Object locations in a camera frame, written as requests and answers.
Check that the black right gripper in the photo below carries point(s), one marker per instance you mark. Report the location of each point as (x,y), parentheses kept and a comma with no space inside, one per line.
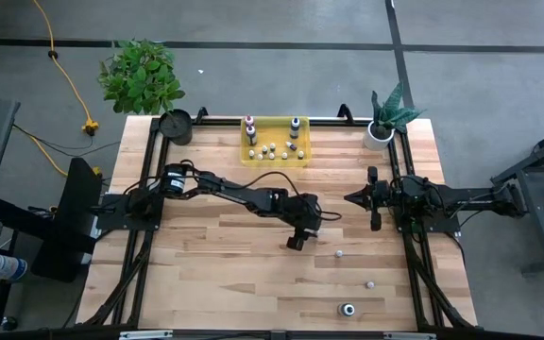
(383,197)

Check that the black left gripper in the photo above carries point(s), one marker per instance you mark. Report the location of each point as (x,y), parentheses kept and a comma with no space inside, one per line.
(306,212)

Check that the small purple food coloring bottle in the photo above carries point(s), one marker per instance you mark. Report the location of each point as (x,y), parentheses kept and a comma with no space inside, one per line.
(291,145)

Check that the large blue food coloring bottle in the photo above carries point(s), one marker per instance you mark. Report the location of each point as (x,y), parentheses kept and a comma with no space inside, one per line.
(295,126)

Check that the large purple food coloring bottle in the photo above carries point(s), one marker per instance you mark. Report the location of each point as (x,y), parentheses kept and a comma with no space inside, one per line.
(251,134)

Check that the large red food coloring bottle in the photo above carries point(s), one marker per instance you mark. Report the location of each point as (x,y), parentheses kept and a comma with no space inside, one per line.
(249,120)

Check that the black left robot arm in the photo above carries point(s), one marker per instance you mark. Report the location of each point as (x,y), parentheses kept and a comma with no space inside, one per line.
(234,191)

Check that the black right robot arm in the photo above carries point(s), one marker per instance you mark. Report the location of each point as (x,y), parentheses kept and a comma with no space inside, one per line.
(470,203)

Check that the large dark food coloring bottle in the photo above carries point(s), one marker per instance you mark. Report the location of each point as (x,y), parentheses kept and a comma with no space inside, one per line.
(346,309)

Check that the white plant pot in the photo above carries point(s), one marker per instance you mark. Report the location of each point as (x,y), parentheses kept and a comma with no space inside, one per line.
(373,141)

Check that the green snake plant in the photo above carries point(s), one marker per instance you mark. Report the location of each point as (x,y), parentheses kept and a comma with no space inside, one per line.
(392,113)

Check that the yellow translucent plastic tray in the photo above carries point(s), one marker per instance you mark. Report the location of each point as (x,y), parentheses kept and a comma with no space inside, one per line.
(277,132)

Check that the black plant pot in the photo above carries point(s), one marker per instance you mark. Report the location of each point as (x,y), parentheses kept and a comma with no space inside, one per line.
(176,126)

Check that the grey metal cart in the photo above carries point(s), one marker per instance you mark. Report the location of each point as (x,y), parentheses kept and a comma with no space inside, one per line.
(541,208)

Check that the leafy green potted tree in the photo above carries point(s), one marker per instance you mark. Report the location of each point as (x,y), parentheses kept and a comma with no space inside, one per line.
(140,78)

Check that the black equipment box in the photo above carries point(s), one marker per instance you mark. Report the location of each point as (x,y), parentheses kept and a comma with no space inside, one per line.
(73,217)

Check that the white and blue container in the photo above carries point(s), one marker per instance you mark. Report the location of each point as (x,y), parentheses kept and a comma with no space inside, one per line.
(7,267)

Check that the black caster wheel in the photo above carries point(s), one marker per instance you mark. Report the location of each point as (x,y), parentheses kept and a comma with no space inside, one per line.
(9,323)

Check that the silver frame bracket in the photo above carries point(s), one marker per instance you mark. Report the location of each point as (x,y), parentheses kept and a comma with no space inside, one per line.
(145,334)
(409,335)

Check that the black metal table frame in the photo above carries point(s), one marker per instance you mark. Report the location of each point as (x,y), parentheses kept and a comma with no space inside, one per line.
(141,283)

